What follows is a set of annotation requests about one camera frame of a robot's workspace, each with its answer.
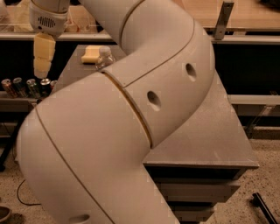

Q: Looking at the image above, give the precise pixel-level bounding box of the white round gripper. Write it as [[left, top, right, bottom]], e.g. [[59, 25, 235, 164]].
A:
[[29, 1, 69, 79]]

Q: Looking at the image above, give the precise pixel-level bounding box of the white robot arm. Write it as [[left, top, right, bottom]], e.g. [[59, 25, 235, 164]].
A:
[[17, 0, 215, 224]]

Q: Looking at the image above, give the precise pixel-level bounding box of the red drink can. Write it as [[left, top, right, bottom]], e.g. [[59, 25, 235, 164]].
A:
[[50, 80, 57, 90]]

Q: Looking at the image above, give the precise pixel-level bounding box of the dark drink can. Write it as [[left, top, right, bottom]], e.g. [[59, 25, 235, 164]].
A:
[[40, 78, 51, 96]]

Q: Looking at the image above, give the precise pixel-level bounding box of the green drink can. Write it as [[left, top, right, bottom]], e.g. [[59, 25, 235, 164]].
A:
[[26, 79, 41, 99]]

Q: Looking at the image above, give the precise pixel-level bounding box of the yellow sponge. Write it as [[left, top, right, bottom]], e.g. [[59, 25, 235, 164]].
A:
[[81, 45, 101, 64]]

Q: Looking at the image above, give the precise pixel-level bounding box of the orange drink can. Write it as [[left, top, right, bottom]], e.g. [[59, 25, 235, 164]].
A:
[[1, 79, 18, 98]]

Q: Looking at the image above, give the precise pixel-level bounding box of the clear plastic water bottle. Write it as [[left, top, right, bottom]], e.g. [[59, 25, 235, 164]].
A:
[[95, 46, 116, 70]]

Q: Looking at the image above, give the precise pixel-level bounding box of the black table leg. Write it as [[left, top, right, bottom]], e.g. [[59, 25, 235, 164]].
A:
[[0, 119, 23, 172]]

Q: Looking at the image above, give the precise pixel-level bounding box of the shoe tip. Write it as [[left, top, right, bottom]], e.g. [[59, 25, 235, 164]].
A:
[[0, 206, 11, 222]]

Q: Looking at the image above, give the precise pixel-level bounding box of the grey drawer cabinet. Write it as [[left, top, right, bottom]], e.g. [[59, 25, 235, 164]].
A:
[[45, 56, 257, 224]]

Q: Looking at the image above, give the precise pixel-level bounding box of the lower grey drawer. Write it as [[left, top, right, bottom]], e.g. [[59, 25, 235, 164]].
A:
[[171, 205, 215, 222]]

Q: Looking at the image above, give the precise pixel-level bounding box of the grey drawer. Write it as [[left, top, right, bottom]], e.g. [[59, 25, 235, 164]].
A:
[[157, 180, 240, 203], [171, 205, 215, 222]]

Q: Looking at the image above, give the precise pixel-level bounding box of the upper grey drawer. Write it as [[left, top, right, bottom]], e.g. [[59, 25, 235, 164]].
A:
[[157, 180, 240, 203]]

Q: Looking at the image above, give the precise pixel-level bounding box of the black bar on floor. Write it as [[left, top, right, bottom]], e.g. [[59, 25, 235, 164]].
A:
[[252, 192, 278, 224]]

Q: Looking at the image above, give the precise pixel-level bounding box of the black floor cable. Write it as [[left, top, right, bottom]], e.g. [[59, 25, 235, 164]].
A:
[[16, 178, 42, 207]]

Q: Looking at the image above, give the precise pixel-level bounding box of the right metal bracket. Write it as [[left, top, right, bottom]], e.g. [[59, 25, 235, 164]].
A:
[[213, 0, 235, 40]]

